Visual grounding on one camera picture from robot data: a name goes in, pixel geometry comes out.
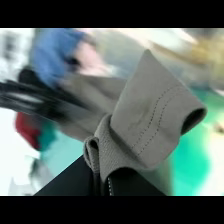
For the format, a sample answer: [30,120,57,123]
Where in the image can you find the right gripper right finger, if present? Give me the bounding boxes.
[107,167,167,196]

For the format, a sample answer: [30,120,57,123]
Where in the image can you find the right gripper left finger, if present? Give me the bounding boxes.
[34,155,102,196]

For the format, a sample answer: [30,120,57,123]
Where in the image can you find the brown T-shirt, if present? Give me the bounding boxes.
[57,49,209,196]

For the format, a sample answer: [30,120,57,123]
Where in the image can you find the red garment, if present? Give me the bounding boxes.
[14,111,44,152]

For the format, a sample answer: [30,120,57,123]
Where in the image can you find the blue garment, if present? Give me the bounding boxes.
[30,29,89,88]

